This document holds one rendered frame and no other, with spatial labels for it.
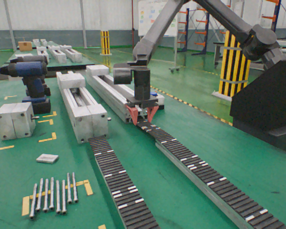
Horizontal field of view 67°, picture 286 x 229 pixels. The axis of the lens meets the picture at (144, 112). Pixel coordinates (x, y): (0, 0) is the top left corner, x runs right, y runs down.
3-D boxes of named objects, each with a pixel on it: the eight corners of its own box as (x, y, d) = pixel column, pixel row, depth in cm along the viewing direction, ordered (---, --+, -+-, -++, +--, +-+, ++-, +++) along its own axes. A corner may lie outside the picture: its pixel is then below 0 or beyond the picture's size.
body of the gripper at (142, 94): (125, 102, 79) (125, 82, 76) (150, 98, 83) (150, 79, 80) (132, 107, 73) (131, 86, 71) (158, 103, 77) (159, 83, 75)
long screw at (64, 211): (67, 214, 43) (66, 210, 42) (62, 216, 42) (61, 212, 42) (66, 182, 52) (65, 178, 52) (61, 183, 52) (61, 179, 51)
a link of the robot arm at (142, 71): (151, 67, 71) (149, 64, 76) (130, 67, 70) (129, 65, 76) (151, 87, 73) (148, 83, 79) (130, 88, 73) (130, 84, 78)
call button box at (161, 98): (164, 109, 99) (164, 96, 97) (145, 112, 96) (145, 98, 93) (156, 104, 106) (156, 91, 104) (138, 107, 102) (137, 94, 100)
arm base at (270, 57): (303, 60, 76) (275, 79, 87) (291, 42, 79) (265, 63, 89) (288, 61, 73) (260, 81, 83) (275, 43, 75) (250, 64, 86)
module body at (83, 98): (102, 128, 81) (100, 106, 78) (74, 132, 77) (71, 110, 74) (73, 83, 149) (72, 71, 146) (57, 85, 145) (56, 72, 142)
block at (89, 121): (115, 136, 74) (114, 110, 70) (78, 144, 69) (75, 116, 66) (108, 126, 81) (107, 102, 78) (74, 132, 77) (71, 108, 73)
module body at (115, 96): (148, 119, 88) (148, 99, 85) (125, 123, 84) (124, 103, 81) (100, 80, 156) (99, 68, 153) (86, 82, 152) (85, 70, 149)
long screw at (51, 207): (55, 210, 44) (54, 206, 43) (49, 212, 43) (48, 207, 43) (55, 179, 53) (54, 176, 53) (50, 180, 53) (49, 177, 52)
